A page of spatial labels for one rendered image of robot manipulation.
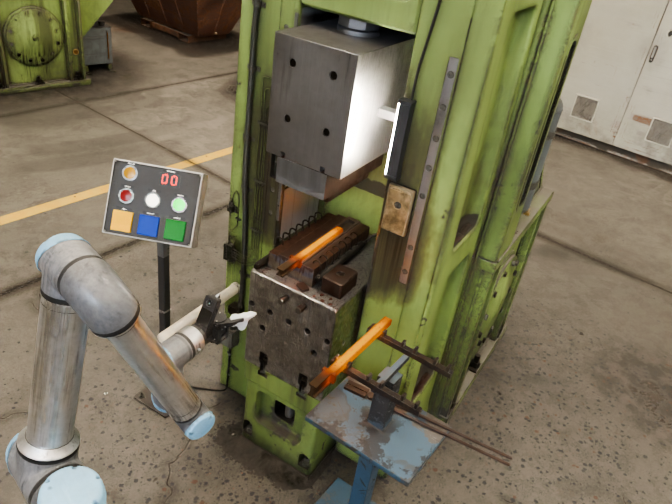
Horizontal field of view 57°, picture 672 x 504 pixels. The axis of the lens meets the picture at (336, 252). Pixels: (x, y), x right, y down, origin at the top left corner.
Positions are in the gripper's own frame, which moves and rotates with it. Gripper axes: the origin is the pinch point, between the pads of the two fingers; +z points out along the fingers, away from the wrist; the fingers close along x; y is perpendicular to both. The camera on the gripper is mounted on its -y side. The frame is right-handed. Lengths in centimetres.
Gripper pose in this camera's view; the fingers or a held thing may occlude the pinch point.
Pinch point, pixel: (238, 301)
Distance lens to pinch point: 200.1
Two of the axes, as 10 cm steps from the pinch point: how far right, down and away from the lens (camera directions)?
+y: -1.3, 8.4, 5.3
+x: 8.5, 3.7, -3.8
